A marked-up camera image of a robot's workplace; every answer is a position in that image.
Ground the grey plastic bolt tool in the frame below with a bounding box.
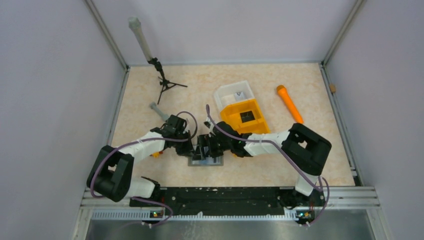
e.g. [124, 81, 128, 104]
[149, 102, 170, 122]

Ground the black card in yellow bin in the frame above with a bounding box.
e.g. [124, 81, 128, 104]
[240, 111, 256, 123]

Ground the yellow toy brick car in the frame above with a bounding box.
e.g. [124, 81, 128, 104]
[150, 151, 164, 158]

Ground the yellow plastic bin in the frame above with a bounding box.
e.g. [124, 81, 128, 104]
[220, 98, 270, 134]

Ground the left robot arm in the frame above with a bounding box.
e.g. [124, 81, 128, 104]
[86, 114, 194, 207]

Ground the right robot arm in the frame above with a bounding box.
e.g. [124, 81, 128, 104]
[193, 121, 332, 206]

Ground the grey leather card holder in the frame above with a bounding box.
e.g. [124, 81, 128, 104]
[188, 156, 224, 167]

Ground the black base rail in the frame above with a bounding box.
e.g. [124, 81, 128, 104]
[129, 187, 325, 216]

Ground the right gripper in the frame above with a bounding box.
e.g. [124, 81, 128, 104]
[192, 133, 233, 162]

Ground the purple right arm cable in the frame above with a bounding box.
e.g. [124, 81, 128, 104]
[205, 104, 331, 227]

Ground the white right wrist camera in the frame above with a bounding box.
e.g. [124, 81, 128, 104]
[203, 121, 214, 133]

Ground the white plastic bin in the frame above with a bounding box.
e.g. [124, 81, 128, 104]
[213, 80, 255, 111]

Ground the black mini tripod with tube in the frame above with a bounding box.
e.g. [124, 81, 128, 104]
[128, 16, 188, 104]

